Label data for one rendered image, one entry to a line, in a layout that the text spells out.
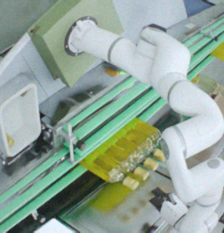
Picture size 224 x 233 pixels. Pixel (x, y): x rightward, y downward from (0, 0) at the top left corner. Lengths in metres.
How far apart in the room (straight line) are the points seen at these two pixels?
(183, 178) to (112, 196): 0.61
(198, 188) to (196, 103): 0.20
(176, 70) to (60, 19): 0.40
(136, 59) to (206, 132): 0.33
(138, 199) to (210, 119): 0.62
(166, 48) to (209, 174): 0.34
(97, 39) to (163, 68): 0.27
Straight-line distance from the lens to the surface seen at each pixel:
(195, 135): 0.86
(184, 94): 0.90
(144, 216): 1.37
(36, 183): 1.25
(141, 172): 1.32
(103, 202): 1.40
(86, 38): 1.17
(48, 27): 1.13
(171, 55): 0.95
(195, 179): 0.86
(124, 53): 1.10
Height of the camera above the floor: 1.60
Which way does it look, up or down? 28 degrees down
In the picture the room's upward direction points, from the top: 119 degrees clockwise
